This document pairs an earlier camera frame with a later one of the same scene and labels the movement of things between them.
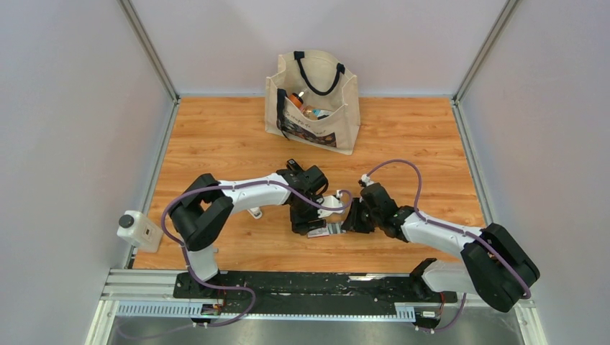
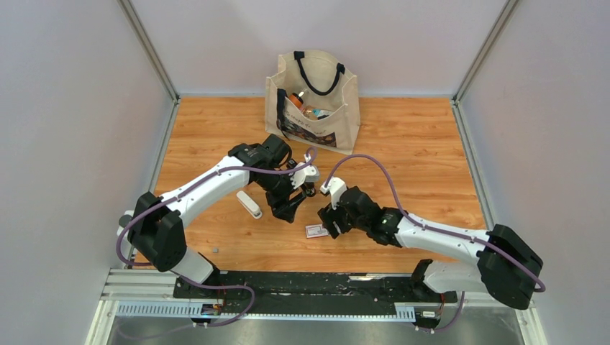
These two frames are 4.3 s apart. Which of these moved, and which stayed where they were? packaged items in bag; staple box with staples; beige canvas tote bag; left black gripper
Moved: left black gripper
Stayed: packaged items in bag; beige canvas tote bag; staple box with staples
